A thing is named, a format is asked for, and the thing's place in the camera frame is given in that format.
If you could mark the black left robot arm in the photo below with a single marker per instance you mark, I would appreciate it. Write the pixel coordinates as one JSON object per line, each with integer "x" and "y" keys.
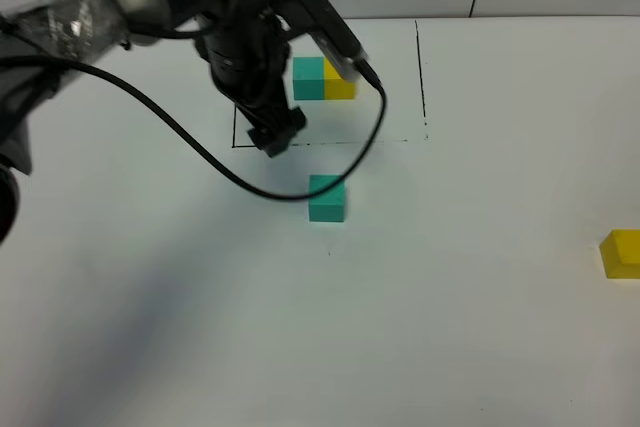
{"x": 46, "y": 45}

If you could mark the yellow template block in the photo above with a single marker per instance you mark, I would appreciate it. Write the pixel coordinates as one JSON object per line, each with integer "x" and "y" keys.
{"x": 335, "y": 87}

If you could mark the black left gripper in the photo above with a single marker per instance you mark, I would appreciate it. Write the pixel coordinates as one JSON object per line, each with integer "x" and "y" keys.
{"x": 246, "y": 59}

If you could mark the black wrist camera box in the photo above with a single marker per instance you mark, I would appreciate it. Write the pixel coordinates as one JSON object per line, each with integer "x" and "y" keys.
{"x": 320, "y": 20}

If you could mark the teal template block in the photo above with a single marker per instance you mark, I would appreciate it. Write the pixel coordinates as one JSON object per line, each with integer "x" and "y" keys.
{"x": 308, "y": 78}

